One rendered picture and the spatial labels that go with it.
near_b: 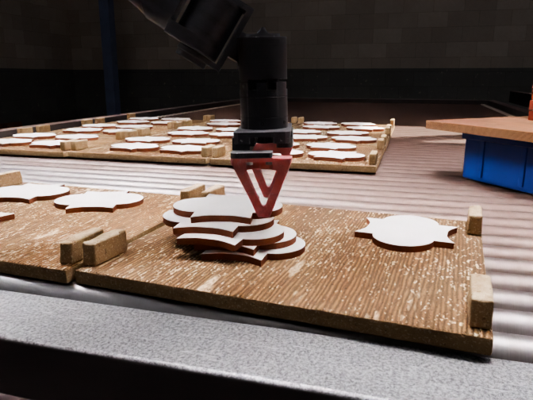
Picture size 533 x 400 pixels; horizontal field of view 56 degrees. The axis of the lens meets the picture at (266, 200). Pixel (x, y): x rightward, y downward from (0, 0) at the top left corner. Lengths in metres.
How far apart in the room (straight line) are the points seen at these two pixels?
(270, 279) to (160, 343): 0.13
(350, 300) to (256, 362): 0.11
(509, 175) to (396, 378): 0.73
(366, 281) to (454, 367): 0.13
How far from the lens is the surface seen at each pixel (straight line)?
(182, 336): 0.46
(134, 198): 0.84
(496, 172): 1.11
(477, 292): 0.46
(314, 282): 0.51
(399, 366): 0.43
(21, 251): 0.66
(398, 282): 0.52
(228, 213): 0.60
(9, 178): 1.06
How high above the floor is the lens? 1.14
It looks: 14 degrees down
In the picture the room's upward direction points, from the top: straight up
